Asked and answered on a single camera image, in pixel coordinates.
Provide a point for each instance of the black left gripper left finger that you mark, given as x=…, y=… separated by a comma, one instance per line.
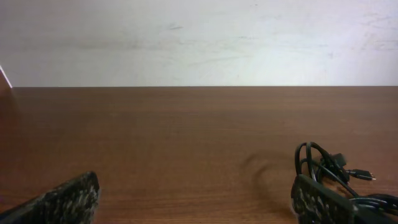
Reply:
x=74, y=201

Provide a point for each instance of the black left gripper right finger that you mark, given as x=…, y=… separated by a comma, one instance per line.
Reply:
x=314, y=203

